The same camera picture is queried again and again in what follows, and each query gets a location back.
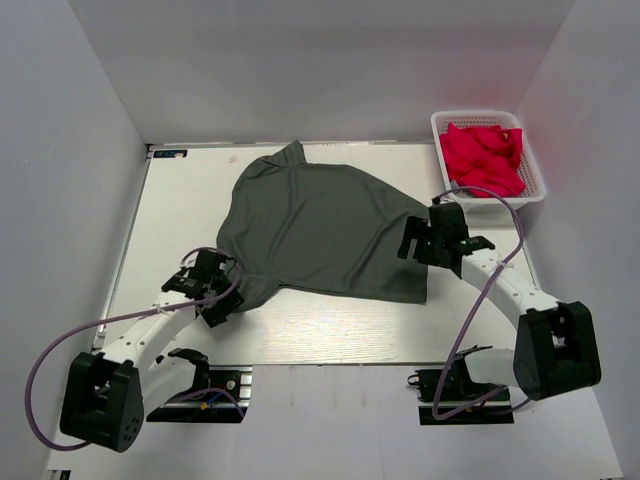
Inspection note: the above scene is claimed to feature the dark grey t shirt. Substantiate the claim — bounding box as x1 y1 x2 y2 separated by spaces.
216 141 427 312

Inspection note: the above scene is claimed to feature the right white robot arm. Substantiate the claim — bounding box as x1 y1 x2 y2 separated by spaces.
398 216 602 400

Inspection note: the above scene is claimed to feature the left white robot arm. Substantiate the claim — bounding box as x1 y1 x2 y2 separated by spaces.
59 250 244 452

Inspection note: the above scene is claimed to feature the white plastic basket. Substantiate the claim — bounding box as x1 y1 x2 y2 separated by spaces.
431 110 546 212

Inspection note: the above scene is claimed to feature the red t shirt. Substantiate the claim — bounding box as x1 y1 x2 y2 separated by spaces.
439 124 526 197

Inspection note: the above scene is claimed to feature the blue table label sticker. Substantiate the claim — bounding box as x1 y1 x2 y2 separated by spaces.
153 149 188 159

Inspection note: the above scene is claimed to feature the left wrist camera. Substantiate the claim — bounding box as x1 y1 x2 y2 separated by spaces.
189 250 227 283

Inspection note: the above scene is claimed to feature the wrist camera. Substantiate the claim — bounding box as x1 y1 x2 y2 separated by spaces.
429 202 469 243
189 250 227 283

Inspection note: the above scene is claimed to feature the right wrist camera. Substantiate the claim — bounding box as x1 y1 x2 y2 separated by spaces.
429 202 469 243

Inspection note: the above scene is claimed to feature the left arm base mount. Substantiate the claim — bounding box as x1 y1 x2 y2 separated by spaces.
146 366 253 425

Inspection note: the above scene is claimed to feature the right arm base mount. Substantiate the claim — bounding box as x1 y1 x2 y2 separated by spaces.
407 367 514 426

